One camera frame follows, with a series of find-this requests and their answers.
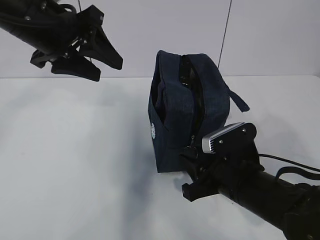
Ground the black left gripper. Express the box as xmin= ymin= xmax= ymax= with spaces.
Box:
xmin=29 ymin=5 xmax=123 ymax=82

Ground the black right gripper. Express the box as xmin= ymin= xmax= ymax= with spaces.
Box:
xmin=179 ymin=122 xmax=265 ymax=202

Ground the navy blue lunch bag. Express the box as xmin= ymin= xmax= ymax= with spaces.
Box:
xmin=148 ymin=50 xmax=250 ymax=173

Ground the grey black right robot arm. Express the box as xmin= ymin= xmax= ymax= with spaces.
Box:
xmin=180 ymin=122 xmax=320 ymax=240

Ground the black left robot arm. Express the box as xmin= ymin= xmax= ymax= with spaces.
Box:
xmin=0 ymin=0 xmax=123 ymax=82

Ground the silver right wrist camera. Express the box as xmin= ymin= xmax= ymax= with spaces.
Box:
xmin=201 ymin=122 xmax=246 ymax=155

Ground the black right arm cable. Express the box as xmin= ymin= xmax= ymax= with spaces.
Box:
xmin=257 ymin=154 xmax=320 ymax=181

